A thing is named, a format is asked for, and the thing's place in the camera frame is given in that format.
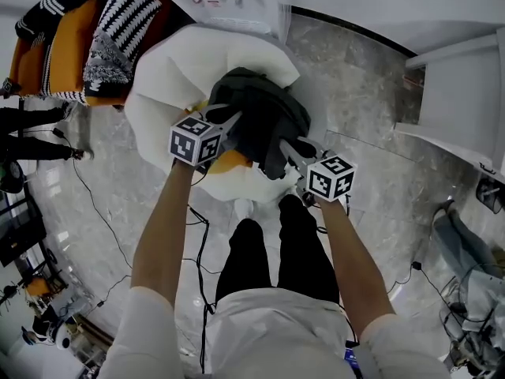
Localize person's white shirt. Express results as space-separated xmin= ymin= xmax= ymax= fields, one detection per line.
xmin=98 ymin=286 xmax=451 ymax=379

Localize person's left forearm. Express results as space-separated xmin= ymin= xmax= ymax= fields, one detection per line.
xmin=129 ymin=159 xmax=198 ymax=303

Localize person's right forearm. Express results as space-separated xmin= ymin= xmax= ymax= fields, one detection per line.
xmin=317 ymin=199 xmax=398 ymax=331

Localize white sink cabinet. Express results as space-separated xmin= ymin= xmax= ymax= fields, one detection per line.
xmin=394 ymin=25 xmax=505 ymax=173

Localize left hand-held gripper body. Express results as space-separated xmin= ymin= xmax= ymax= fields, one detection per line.
xmin=168 ymin=108 xmax=226 ymax=168

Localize black backpack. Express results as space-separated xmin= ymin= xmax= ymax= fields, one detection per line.
xmin=207 ymin=66 xmax=312 ymax=181

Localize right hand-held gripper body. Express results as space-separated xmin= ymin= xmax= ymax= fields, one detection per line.
xmin=294 ymin=154 xmax=358 ymax=208

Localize black white striped blanket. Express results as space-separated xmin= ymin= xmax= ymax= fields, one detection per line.
xmin=15 ymin=0 xmax=163 ymax=106

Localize orange couch cushion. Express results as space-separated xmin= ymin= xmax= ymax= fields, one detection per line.
xmin=49 ymin=0 xmax=99 ymax=92

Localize person's black trousers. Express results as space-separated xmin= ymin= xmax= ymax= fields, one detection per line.
xmin=215 ymin=193 xmax=340 ymax=303

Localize person's left white shoe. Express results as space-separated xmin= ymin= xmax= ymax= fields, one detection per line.
xmin=235 ymin=198 xmax=256 ymax=220

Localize black white patterned pillow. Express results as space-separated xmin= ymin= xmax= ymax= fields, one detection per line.
xmin=82 ymin=29 xmax=133 ymax=98

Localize white round chair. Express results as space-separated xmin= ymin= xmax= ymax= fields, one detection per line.
xmin=124 ymin=25 xmax=328 ymax=205

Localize small yellow-orange cushion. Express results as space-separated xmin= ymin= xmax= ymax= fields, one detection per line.
xmin=185 ymin=99 xmax=253 ymax=175

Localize black cable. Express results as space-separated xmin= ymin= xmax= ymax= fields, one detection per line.
xmin=388 ymin=261 xmax=466 ymax=311
xmin=53 ymin=128 xmax=133 ymax=270
xmin=185 ymin=203 xmax=217 ymax=374

